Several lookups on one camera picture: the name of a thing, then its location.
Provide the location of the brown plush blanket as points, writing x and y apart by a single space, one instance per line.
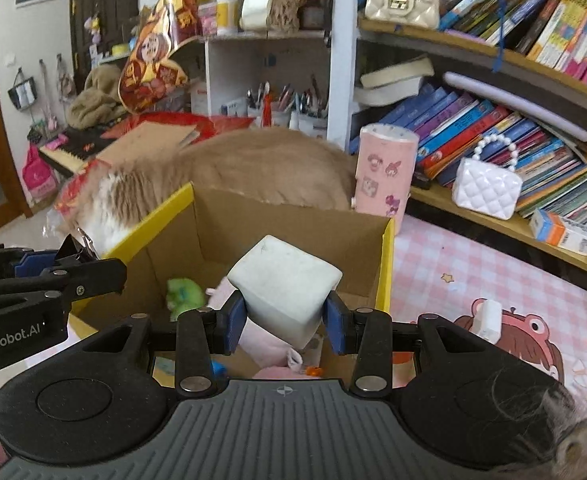
96 102

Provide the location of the white shelf unit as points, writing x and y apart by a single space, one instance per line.
343 60

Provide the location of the white rolled paper tube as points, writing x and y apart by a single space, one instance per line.
518 105

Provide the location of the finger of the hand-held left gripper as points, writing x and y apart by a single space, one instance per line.
88 277
33 262

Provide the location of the cream square block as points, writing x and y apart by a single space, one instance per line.
283 285

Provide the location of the row of paperback books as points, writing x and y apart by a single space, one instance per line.
548 10

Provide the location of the pink plush pig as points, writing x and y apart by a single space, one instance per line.
266 347

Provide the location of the white quilted purse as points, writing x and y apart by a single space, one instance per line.
488 187

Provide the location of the pink cylindrical holder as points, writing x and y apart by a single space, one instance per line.
383 180

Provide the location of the blue ribbon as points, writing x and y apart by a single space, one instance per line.
498 25

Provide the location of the pink bag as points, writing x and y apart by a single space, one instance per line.
38 175

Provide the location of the yellow cardboard box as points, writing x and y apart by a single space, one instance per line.
273 227

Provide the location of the black toy piano keyboard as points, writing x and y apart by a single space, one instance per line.
68 150

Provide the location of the grey brown fur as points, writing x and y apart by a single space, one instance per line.
568 430

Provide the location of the row of colourful books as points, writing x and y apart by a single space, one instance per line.
453 120

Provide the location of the pen holder with pens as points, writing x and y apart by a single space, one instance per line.
293 110

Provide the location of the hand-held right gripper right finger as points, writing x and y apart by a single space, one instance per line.
334 327

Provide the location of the green frog toy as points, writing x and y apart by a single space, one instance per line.
183 297

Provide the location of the black binder clip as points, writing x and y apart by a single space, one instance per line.
71 251

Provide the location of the wooden bookshelf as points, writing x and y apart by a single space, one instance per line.
473 45

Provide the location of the pink printed tablecloth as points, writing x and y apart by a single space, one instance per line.
473 265

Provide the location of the red gold snack bag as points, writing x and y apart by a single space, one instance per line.
158 55

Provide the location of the white plastic bottle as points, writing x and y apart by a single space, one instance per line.
227 10

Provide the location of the grey hanging tote bag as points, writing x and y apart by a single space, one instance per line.
22 91

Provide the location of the white charger plug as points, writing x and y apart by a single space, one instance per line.
488 320

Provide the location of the tan fluffy cat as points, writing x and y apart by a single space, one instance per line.
253 165

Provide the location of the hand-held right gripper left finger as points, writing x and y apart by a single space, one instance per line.
236 325

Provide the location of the brown cardboard sheet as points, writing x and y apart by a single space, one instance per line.
148 140

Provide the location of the orange white medicine box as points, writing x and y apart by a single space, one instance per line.
561 232

